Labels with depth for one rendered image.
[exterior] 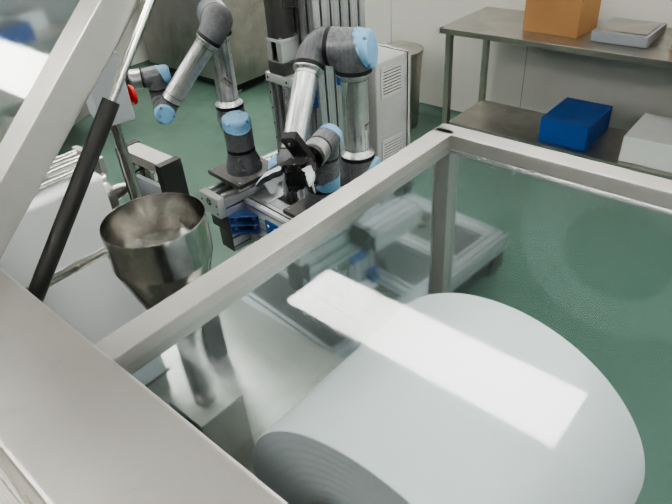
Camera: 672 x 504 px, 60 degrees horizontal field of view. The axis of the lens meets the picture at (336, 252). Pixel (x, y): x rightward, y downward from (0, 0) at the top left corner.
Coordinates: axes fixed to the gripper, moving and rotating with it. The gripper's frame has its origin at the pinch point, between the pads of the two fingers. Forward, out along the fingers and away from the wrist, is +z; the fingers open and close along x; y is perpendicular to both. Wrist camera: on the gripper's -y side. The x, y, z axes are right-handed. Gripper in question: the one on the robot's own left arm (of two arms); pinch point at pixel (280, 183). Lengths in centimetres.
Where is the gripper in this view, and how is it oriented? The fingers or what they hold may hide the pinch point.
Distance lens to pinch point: 146.9
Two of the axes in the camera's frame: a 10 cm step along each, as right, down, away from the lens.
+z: -3.4, 5.7, -7.5
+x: -9.2, -0.4, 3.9
